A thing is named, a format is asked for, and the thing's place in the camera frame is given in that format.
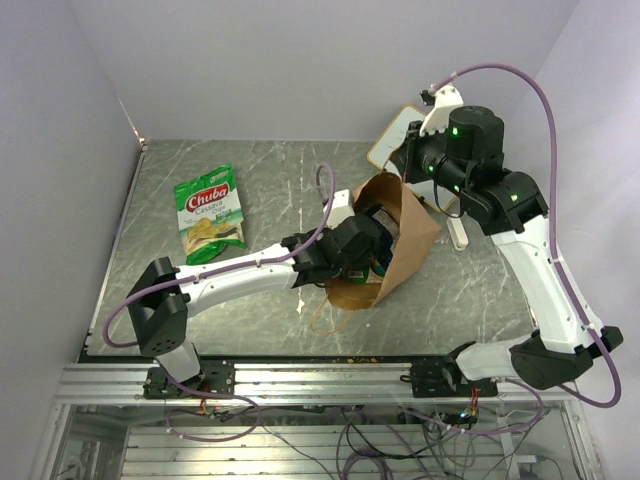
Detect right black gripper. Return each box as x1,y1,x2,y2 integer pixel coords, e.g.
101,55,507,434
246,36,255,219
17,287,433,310
390,118,472,198

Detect brown paper bag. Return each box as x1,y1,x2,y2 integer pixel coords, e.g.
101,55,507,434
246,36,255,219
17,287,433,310
310,172,441,336

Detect green Chuba chips bag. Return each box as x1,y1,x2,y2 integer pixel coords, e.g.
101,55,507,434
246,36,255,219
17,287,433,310
173,164,246,266

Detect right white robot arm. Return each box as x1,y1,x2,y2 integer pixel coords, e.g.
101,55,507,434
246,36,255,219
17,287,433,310
390,106,623,396

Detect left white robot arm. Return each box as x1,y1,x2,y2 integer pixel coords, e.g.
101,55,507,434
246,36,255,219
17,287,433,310
127,214,393,397

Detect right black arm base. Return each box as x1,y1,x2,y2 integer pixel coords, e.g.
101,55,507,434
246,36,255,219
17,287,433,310
399,341,499,398

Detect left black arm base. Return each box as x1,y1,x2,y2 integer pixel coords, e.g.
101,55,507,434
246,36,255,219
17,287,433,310
143,360,235,400

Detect colourful snack packets in bag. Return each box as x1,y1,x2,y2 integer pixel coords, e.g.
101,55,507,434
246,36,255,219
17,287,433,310
344,204,401,284

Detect white whiteboard eraser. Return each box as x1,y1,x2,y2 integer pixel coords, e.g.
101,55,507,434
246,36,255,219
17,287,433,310
446,218,469,251

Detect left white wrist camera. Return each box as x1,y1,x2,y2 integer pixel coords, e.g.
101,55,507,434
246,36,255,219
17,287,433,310
326,189,354,229

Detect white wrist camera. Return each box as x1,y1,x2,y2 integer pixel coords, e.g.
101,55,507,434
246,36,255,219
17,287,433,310
326,189,354,229
419,84,464,137

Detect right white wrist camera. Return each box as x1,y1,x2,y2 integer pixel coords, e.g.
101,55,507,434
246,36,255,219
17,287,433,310
419,84,464,137

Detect small whiteboard wooden frame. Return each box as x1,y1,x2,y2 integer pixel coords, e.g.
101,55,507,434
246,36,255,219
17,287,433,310
367,105,437,210

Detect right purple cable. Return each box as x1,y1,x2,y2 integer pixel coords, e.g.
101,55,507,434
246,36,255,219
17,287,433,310
432,63,624,409

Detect aluminium frame rail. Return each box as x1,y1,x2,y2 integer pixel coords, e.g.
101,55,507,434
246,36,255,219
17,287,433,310
54,362,571,406

